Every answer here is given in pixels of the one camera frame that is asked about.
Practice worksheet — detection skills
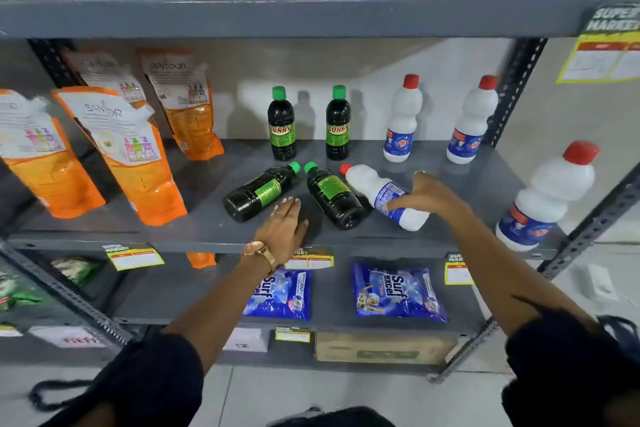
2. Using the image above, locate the white bottle red cap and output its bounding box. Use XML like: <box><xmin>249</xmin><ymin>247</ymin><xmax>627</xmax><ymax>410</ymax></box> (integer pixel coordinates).
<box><xmin>495</xmin><ymin>140</ymin><xmax>600</xmax><ymax>253</ymax></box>
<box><xmin>339</xmin><ymin>163</ymin><xmax>431</xmax><ymax>232</ymax></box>
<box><xmin>383</xmin><ymin>74</ymin><xmax>424</xmax><ymax>163</ymax></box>
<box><xmin>446</xmin><ymin>75</ymin><xmax>500</xmax><ymax>165</ymax></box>

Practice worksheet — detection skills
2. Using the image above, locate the person's right hand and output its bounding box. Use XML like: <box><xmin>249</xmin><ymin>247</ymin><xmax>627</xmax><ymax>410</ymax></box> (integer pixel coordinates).
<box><xmin>385</xmin><ymin>170</ymin><xmax>474</xmax><ymax>225</ymax></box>

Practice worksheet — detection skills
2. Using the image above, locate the yellow shelf price tag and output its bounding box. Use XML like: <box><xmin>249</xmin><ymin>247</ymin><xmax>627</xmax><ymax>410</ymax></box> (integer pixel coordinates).
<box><xmin>444</xmin><ymin>252</ymin><xmax>475</xmax><ymax>286</ymax></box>
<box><xmin>283</xmin><ymin>246</ymin><xmax>335</xmax><ymax>271</ymax></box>
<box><xmin>102</xmin><ymin>243</ymin><xmax>165</xmax><ymax>272</ymax></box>
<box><xmin>274</xmin><ymin>326</ymin><xmax>312</xmax><ymax>344</ymax></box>

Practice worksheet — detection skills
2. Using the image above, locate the green packet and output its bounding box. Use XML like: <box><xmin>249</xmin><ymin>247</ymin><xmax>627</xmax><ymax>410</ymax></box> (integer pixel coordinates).
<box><xmin>0</xmin><ymin>271</ymin><xmax>44</xmax><ymax>313</ymax></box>
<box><xmin>49</xmin><ymin>256</ymin><xmax>102</xmax><ymax>288</ymax></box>

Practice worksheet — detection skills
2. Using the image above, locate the small white box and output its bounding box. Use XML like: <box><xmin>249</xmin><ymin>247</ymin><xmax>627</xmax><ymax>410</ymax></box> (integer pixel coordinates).
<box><xmin>222</xmin><ymin>326</ymin><xmax>271</xmax><ymax>354</ymax></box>

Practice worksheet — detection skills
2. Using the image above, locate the person's left forearm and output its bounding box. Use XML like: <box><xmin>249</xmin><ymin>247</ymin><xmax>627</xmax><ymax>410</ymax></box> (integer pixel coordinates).
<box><xmin>162</xmin><ymin>254</ymin><xmax>274</xmax><ymax>375</ymax></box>

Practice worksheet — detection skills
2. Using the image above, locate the gold wristwatch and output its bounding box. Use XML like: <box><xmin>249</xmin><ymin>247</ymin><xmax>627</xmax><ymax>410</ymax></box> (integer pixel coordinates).
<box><xmin>242</xmin><ymin>241</ymin><xmax>277</xmax><ymax>275</ymax></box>

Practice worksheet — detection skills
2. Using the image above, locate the black left sleeve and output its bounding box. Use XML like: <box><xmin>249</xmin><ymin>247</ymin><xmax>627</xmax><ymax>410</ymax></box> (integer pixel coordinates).
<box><xmin>39</xmin><ymin>334</ymin><xmax>205</xmax><ymax>427</ymax></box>

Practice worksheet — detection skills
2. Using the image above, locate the blue bag strap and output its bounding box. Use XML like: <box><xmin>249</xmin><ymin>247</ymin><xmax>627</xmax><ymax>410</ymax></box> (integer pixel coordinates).
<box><xmin>596</xmin><ymin>314</ymin><xmax>640</xmax><ymax>363</ymax></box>

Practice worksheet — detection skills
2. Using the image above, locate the person's right forearm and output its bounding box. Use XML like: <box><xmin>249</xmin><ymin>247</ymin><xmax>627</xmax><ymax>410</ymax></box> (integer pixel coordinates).
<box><xmin>440</xmin><ymin>204</ymin><xmax>602</xmax><ymax>338</ymax></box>

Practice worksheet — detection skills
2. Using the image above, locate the white wall socket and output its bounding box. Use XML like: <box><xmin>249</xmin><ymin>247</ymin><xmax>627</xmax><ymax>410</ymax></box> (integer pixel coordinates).
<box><xmin>579</xmin><ymin>264</ymin><xmax>619</xmax><ymax>302</ymax></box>

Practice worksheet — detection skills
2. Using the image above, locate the dark bottle green cap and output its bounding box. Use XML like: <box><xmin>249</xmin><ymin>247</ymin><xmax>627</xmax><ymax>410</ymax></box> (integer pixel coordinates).
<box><xmin>223</xmin><ymin>161</ymin><xmax>302</xmax><ymax>223</ymax></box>
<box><xmin>304</xmin><ymin>161</ymin><xmax>369</xmax><ymax>231</ymax></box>
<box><xmin>267</xmin><ymin>86</ymin><xmax>297</xmax><ymax>162</ymax></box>
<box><xmin>325</xmin><ymin>85</ymin><xmax>352</xmax><ymax>161</ymax></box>

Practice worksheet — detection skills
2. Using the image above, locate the orange refill pouch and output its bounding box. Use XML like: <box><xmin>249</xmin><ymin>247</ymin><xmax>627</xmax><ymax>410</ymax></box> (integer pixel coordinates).
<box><xmin>138</xmin><ymin>47</ymin><xmax>225</xmax><ymax>161</ymax></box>
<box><xmin>186</xmin><ymin>252</ymin><xmax>217</xmax><ymax>270</ymax></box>
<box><xmin>52</xmin><ymin>86</ymin><xmax>188</xmax><ymax>228</ymax></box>
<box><xmin>60</xmin><ymin>49</ymin><xmax>149</xmax><ymax>110</ymax></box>
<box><xmin>0</xmin><ymin>89</ymin><xmax>106</xmax><ymax>220</ymax></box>

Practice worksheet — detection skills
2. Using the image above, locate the blue detergent packet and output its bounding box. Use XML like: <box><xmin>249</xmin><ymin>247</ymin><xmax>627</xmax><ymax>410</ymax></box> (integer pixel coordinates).
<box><xmin>350</xmin><ymin>262</ymin><xmax>449</xmax><ymax>324</ymax></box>
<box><xmin>242</xmin><ymin>266</ymin><xmax>314</xmax><ymax>323</ymax></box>

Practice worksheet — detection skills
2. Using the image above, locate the grey metal shelving rack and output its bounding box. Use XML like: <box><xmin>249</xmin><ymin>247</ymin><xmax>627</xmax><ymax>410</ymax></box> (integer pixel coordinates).
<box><xmin>0</xmin><ymin>0</ymin><xmax>640</xmax><ymax>385</ymax></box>

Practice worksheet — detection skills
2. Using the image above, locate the person's left hand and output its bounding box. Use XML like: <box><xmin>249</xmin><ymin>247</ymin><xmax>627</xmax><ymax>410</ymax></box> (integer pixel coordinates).
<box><xmin>253</xmin><ymin>197</ymin><xmax>310</xmax><ymax>266</ymax></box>

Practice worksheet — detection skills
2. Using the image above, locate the black bag strap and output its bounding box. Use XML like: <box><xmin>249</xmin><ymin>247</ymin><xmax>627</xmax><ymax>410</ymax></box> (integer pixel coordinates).
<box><xmin>28</xmin><ymin>379</ymin><xmax>94</xmax><ymax>413</ymax></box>

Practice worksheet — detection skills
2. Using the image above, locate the black sleeve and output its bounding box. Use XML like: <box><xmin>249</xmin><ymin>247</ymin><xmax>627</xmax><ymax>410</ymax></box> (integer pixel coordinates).
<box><xmin>501</xmin><ymin>308</ymin><xmax>640</xmax><ymax>427</ymax></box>
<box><xmin>39</xmin><ymin>334</ymin><xmax>205</xmax><ymax>427</ymax></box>

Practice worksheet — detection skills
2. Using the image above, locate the brown cardboard box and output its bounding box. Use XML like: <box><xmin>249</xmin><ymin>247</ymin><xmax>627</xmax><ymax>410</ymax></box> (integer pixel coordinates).
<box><xmin>314</xmin><ymin>331</ymin><xmax>459</xmax><ymax>367</ymax></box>

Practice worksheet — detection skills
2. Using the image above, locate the large yellow shelf sign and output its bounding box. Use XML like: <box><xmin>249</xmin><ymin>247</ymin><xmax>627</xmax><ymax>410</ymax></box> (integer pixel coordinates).
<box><xmin>556</xmin><ymin>3</ymin><xmax>640</xmax><ymax>85</ymax></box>

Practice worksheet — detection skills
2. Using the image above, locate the black right sleeve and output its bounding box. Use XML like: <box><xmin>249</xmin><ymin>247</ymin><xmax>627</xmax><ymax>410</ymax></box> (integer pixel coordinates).
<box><xmin>501</xmin><ymin>308</ymin><xmax>640</xmax><ymax>427</ymax></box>

